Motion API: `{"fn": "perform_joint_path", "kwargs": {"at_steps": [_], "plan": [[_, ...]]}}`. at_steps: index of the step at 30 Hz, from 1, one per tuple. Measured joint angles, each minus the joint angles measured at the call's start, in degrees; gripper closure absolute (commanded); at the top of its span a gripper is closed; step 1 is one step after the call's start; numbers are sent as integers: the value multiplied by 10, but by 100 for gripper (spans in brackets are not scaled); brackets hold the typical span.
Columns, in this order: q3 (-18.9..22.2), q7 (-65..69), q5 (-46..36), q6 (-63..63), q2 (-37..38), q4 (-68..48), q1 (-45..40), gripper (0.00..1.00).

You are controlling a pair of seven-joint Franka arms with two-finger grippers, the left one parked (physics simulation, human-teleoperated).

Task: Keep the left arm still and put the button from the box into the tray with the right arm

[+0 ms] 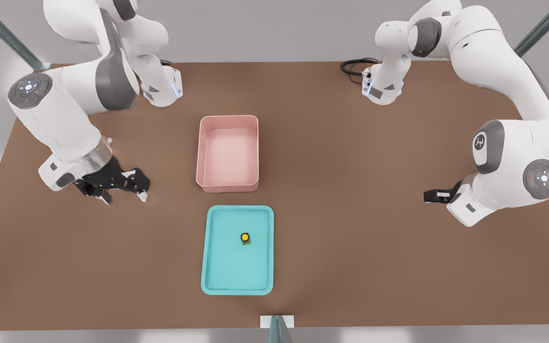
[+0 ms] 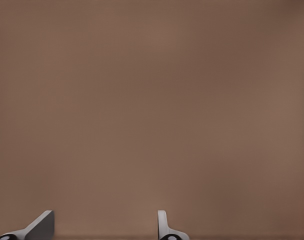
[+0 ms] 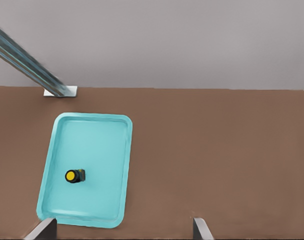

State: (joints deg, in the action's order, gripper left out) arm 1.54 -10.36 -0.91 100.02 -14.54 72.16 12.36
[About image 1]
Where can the small yellow button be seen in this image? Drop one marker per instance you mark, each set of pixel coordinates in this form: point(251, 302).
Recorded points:
point(245, 237)

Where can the silver frame post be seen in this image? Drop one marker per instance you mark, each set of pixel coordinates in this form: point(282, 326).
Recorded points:
point(278, 328)
point(3, 33)
point(543, 26)

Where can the pink plastic box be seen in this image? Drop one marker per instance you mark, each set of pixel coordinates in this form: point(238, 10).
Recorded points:
point(228, 155)

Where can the pale blue-green tray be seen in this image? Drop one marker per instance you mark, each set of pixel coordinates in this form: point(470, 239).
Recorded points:
point(227, 267)

